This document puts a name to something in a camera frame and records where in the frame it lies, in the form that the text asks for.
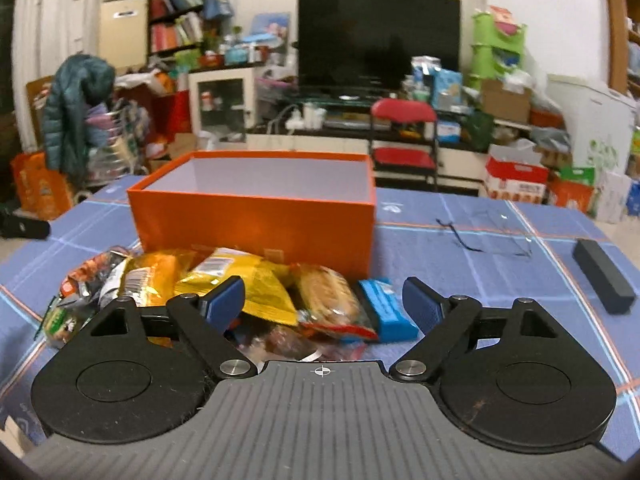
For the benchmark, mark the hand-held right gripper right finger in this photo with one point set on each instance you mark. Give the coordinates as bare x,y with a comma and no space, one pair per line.
422,305

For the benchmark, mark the dark clear snack packet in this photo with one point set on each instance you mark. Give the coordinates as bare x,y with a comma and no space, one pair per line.
280,342

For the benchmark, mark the orange cardboard box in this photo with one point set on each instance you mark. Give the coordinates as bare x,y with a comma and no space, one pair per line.
250,225

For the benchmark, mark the green white pack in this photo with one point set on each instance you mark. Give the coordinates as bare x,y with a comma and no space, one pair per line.
577,175

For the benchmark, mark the white glass-door cabinet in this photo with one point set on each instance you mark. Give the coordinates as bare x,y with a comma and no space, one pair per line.
220,102

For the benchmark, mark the blue white package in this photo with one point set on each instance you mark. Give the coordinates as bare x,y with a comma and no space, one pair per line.
447,89

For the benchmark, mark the red folding chair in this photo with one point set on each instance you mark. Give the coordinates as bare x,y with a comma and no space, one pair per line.
404,132

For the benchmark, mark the brown cardboard box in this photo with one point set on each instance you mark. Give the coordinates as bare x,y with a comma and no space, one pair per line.
181,147
505,102

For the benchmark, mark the blue checked tablecloth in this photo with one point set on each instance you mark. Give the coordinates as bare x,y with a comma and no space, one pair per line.
450,270

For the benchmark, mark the orange carton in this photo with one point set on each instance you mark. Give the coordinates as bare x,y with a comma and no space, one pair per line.
570,196

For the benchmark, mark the clear bread packet red trim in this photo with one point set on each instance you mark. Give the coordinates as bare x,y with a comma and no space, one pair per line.
325,300

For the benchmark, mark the black rectangular case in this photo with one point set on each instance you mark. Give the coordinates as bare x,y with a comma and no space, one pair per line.
602,275

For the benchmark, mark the white television stand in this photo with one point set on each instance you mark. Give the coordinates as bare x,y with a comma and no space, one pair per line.
325,130

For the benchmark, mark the red white carton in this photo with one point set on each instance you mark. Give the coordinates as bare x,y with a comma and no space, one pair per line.
515,180

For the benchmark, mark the blue snack packet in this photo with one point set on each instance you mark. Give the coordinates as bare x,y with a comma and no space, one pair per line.
387,307

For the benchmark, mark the black object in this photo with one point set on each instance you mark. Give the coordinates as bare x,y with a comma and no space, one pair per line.
25,227

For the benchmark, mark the black television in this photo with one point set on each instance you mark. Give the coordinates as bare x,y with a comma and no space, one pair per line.
377,40

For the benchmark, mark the green snack packet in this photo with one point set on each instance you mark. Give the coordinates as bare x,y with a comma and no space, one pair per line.
60,321

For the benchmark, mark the beige standing air conditioner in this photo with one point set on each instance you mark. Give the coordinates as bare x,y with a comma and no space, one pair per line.
124,25

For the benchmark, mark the white blue box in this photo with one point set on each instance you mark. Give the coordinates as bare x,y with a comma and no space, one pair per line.
612,197

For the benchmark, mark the orange shopping bag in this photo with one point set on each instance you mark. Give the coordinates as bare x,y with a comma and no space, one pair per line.
37,185

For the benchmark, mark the green plastic drawer unit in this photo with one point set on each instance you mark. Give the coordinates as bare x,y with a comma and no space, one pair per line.
497,45

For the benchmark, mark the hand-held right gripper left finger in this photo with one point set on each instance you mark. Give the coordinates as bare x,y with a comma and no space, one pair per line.
226,301

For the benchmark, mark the wooden shelf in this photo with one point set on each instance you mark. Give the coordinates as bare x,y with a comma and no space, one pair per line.
622,40

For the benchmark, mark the thin-framed eyeglasses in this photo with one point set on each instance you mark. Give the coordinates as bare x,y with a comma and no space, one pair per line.
500,252

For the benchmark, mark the teal puffer jacket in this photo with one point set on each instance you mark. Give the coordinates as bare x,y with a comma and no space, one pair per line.
75,110

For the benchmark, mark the yellow snack packet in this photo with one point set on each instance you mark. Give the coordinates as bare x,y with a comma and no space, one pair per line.
257,280

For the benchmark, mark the white appliance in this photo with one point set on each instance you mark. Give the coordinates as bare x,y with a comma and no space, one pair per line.
590,120

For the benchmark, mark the black bookshelf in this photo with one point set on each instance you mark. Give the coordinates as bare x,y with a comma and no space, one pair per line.
175,7

